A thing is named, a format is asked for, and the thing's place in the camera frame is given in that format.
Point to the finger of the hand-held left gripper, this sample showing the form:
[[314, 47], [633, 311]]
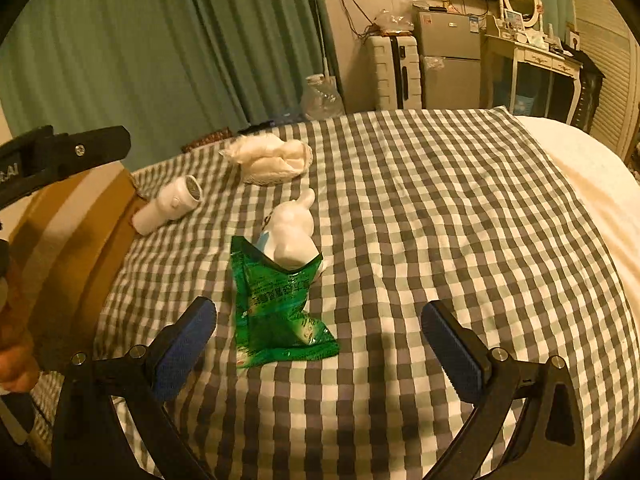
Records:
[[95, 147]]

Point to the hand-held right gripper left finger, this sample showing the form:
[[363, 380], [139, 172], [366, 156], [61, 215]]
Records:
[[185, 350]]

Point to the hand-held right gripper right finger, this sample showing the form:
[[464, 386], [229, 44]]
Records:
[[450, 350]]

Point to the green snack packet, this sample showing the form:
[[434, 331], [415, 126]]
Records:
[[270, 310]]

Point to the person's left hand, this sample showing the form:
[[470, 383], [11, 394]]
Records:
[[17, 360]]

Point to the white cylindrical device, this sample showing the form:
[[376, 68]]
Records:
[[165, 207]]

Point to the floral patterned bag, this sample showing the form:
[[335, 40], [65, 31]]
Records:
[[210, 140]]

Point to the wide green curtain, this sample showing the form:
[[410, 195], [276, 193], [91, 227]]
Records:
[[150, 35]]

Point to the checked blanket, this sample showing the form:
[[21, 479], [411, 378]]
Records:
[[425, 210]]

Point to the white rabbit toy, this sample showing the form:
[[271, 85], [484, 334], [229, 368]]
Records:
[[292, 235]]

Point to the white plastic bag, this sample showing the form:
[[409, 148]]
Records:
[[270, 157]]

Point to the white bed sheet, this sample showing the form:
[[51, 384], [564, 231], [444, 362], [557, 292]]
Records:
[[600, 185]]

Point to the large clear water jug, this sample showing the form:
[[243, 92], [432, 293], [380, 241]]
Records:
[[322, 100]]

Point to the thin white pole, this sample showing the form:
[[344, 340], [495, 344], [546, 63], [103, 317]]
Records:
[[326, 55]]

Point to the blue waste bin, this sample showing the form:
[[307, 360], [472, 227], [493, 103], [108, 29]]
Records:
[[527, 105]]

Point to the white suitcase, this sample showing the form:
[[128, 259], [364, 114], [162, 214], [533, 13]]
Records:
[[387, 72]]

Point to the grey mini fridge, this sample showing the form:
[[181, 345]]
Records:
[[447, 60]]

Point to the black cloth on vanity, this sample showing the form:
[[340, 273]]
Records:
[[590, 90]]

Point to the white vanity table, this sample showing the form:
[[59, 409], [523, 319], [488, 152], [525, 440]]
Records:
[[530, 55]]

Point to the clear bag on suitcase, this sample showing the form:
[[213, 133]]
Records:
[[392, 22]]

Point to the white louvered wardrobe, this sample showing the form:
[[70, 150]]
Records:
[[610, 35]]

